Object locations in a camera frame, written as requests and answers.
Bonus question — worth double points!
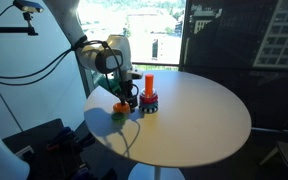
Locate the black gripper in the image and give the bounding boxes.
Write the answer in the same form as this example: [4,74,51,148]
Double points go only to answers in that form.
[120,69,143,113]

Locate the blue camera on boom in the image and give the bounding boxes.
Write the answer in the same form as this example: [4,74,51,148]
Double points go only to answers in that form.
[13,0,44,13]

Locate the black cart with clamps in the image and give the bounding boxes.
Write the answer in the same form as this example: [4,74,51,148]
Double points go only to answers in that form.
[3,119,117,180]

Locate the blue ring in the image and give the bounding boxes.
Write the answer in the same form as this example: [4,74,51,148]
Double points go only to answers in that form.
[138,100,159,109]

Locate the orange stacking stand post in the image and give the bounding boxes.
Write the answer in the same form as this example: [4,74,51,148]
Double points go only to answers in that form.
[145,74,154,96]

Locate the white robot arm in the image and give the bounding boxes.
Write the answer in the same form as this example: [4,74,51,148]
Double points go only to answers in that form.
[43,0,143,112]

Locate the round white table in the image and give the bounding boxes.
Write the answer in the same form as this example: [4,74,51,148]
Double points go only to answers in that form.
[84,70,251,180]

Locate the orange ring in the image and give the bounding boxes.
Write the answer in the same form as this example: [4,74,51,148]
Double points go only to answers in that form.
[112,101,131,114]

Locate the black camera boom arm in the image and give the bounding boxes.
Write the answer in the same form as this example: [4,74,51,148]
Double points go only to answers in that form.
[0,12,38,36]

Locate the red ring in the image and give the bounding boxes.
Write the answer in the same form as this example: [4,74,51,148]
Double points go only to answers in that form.
[139,93,159,105]

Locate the clear ring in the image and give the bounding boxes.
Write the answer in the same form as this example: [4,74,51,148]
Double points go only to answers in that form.
[140,88,157,98]

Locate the green ring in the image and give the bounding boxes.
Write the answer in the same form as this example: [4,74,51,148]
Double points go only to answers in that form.
[110,112,126,123]

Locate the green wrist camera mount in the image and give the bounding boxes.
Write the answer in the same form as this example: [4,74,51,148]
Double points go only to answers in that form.
[98,77,122,95]

